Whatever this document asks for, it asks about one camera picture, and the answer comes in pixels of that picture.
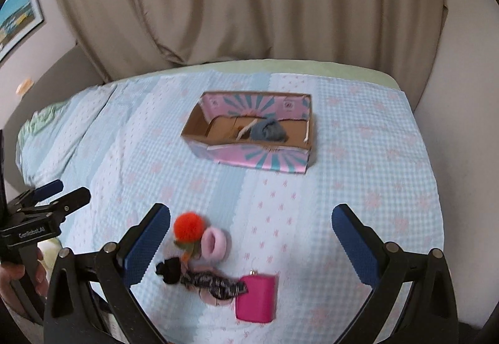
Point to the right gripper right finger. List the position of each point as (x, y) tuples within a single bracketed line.
[(429, 314)]

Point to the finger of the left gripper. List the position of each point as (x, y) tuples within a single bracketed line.
[(48, 190), (69, 203)]

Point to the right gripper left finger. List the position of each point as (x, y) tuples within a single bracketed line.
[(86, 288)]

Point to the black fuzzy scrunchie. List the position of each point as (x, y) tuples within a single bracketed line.
[(170, 270)]

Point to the dusty pink fabric scrunchie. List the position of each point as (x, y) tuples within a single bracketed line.
[(205, 296)]

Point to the grey fuzzy sock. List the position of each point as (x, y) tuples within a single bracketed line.
[(273, 131)]

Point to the black patterned scrunchie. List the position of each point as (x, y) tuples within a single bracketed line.
[(219, 287)]

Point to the light blue checkered bedspread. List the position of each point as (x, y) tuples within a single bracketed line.
[(123, 143)]

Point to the grey brown headboard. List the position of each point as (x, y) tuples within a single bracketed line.
[(69, 75)]

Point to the orange fluffy pompom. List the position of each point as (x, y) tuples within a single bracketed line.
[(188, 230)]

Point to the pink fuzzy scrunchie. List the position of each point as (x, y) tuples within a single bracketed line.
[(213, 244)]

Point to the magenta zip pouch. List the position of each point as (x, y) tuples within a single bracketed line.
[(259, 304)]

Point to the beige curtain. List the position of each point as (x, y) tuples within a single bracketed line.
[(129, 37)]

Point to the pink teal cardboard box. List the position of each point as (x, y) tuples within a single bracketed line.
[(212, 126)]

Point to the green bed sheet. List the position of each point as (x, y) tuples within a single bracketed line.
[(273, 68)]

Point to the wall switch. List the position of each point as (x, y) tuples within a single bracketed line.
[(24, 87)]

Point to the framed picture on wall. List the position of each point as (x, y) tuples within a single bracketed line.
[(18, 19)]

